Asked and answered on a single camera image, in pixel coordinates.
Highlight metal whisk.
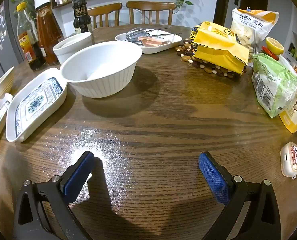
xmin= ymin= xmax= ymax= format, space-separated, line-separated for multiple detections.
xmin=125 ymin=26 xmax=171 ymax=43

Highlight pink sausage slices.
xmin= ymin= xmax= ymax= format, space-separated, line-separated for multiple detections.
xmin=138 ymin=36 xmax=167 ymax=47

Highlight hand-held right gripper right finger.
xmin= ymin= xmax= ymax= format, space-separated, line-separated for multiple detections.
xmin=198 ymin=151 xmax=281 ymax=240

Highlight white ramekin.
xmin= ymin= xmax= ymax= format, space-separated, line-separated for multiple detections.
xmin=53 ymin=32 xmax=92 ymax=65

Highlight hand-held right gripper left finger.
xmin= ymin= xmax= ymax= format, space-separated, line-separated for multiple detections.
xmin=13 ymin=151 xmax=95 ymax=240

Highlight yellow mushroom print packet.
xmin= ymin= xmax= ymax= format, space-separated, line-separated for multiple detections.
xmin=278 ymin=54 xmax=297 ymax=134

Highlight large blue patterned rectangular plate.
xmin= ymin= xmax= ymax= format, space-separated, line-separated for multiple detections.
xmin=5 ymin=67 xmax=68 ymax=143

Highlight white earbud case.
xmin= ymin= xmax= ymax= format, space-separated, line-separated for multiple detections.
xmin=280 ymin=141 xmax=297 ymax=179

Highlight red vegetable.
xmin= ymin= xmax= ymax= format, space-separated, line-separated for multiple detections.
xmin=261 ymin=45 xmax=280 ymax=60

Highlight wooden chair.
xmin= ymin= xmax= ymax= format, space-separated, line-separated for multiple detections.
xmin=87 ymin=2 xmax=123 ymax=29
xmin=126 ymin=1 xmax=177 ymax=26

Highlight green plastic bag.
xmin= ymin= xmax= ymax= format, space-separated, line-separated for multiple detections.
xmin=251 ymin=53 xmax=297 ymax=118

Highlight orange sauce bottle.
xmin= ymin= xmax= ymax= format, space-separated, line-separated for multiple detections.
xmin=35 ymin=2 xmax=64 ymax=66

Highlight wide white bowl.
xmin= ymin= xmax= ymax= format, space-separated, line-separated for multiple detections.
xmin=0 ymin=66 xmax=15 ymax=101

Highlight yellow paper bag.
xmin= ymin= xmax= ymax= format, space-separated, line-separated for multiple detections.
xmin=190 ymin=21 xmax=250 ymax=76

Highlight dark soy sauce bottle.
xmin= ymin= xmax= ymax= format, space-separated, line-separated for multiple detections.
xmin=72 ymin=0 xmax=95 ymax=44

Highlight large white ribbed bowl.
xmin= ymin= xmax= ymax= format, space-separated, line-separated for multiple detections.
xmin=60 ymin=41 xmax=143 ymax=98

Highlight grey refrigerator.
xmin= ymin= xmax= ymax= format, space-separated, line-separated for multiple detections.
xmin=0 ymin=0 xmax=24 ymax=68

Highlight white flour bag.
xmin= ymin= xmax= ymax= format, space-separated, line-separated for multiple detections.
xmin=230 ymin=8 xmax=280 ymax=55

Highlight wooden bead trivet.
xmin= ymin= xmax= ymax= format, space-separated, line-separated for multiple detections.
xmin=175 ymin=38 xmax=240 ymax=78

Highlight yellow cap oil bottle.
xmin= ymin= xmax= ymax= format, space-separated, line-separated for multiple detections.
xmin=16 ymin=2 xmax=47 ymax=72

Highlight lemon half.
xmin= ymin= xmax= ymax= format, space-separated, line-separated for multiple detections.
xmin=265 ymin=37 xmax=285 ymax=55

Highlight white rectangular tray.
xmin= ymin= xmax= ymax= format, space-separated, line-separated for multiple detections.
xmin=115 ymin=28 xmax=183 ymax=54

